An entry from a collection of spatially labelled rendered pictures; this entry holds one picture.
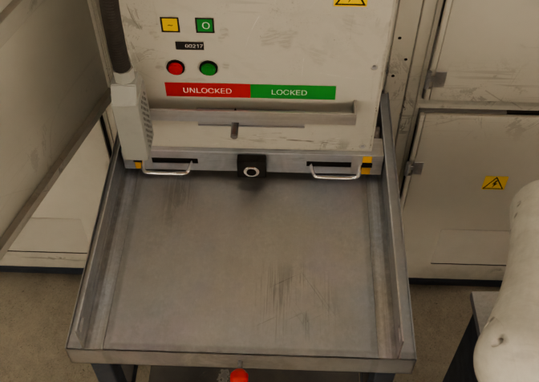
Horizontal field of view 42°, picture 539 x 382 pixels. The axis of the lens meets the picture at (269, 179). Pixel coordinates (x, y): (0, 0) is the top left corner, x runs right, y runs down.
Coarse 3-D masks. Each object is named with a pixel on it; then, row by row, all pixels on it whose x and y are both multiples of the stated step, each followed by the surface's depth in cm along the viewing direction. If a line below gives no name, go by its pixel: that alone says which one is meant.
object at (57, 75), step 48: (0, 0) 121; (48, 0) 135; (96, 0) 147; (0, 48) 121; (48, 48) 139; (96, 48) 158; (0, 96) 128; (48, 96) 143; (96, 96) 163; (0, 144) 132; (48, 144) 148; (0, 192) 135; (0, 240) 139
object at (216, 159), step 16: (128, 160) 146; (160, 160) 146; (176, 160) 146; (208, 160) 145; (224, 160) 145; (272, 160) 144; (288, 160) 144; (304, 160) 144; (320, 160) 144; (336, 160) 144
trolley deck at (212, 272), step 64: (384, 128) 158; (192, 192) 146; (256, 192) 146; (320, 192) 146; (128, 256) 136; (192, 256) 136; (256, 256) 136; (320, 256) 136; (128, 320) 127; (192, 320) 127; (256, 320) 127; (320, 320) 127
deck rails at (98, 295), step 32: (384, 160) 144; (128, 192) 146; (384, 192) 143; (384, 224) 141; (96, 256) 130; (384, 256) 136; (96, 288) 131; (384, 288) 131; (96, 320) 127; (384, 320) 127; (384, 352) 123
